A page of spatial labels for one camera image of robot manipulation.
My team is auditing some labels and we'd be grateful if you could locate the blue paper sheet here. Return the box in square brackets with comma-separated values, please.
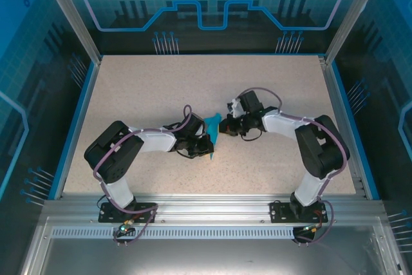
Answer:
[204, 113, 223, 161]

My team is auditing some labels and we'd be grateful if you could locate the metal sheet panel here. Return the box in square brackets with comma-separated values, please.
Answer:
[19, 216, 412, 275]

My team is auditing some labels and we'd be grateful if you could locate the blue table side trim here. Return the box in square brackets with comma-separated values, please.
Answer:
[48, 61, 99, 200]

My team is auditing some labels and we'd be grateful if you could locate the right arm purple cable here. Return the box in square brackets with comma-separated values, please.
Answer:
[236, 87, 351, 247]

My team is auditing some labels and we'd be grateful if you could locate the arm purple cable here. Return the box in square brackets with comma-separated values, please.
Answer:
[92, 104, 194, 249]
[236, 87, 351, 247]

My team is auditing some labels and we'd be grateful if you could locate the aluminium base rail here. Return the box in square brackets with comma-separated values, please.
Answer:
[41, 193, 387, 224]

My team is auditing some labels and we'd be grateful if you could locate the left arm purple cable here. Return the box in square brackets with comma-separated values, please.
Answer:
[92, 104, 194, 249]

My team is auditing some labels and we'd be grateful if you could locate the slotted grey cable duct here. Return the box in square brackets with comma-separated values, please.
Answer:
[50, 227, 299, 240]

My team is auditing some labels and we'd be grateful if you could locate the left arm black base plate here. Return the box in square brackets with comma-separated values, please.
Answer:
[98, 202, 158, 223]

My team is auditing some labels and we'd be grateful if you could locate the aluminium side rail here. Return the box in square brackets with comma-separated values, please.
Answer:
[318, 55, 368, 198]

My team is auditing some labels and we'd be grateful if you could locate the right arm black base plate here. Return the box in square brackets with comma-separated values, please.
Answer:
[269, 200, 329, 224]

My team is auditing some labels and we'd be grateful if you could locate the cable connector with LED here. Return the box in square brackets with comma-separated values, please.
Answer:
[116, 220, 135, 236]
[301, 223, 323, 234]

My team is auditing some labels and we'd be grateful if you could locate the aluminium frame post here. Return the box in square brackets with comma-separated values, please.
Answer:
[35, 0, 102, 65]
[323, 0, 389, 65]

